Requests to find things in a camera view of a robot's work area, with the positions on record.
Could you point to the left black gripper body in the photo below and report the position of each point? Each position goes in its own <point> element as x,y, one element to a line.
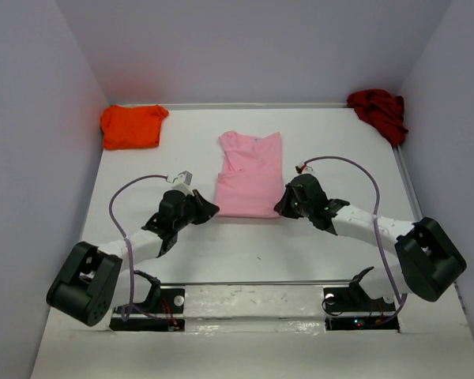
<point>197,203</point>

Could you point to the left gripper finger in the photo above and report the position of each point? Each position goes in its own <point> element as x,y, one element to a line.
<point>202,204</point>
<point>204,215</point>

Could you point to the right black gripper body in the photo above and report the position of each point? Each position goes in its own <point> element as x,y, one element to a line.
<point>291,198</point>

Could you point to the pink t shirt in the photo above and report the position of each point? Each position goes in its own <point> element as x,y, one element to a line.
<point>250,182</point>

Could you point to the orange t shirt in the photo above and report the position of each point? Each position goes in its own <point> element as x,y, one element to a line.
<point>132,127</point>

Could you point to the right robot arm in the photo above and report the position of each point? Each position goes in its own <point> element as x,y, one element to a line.
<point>428,261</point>

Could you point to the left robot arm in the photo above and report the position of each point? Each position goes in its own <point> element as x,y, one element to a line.
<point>94,279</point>

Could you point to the dark red t shirt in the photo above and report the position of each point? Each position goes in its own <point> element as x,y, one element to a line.
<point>383,111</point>

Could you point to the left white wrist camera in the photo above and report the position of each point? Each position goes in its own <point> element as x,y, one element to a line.
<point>181,182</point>

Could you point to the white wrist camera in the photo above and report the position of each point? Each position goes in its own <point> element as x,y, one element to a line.
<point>181,182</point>
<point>303,168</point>

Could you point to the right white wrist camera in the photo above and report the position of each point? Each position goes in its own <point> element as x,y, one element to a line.
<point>303,168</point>

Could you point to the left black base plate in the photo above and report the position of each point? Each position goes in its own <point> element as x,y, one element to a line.
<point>163,315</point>

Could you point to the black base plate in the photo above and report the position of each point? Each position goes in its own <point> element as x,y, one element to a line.
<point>345,311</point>
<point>163,315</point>

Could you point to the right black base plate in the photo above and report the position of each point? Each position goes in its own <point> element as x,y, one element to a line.
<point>345,311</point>

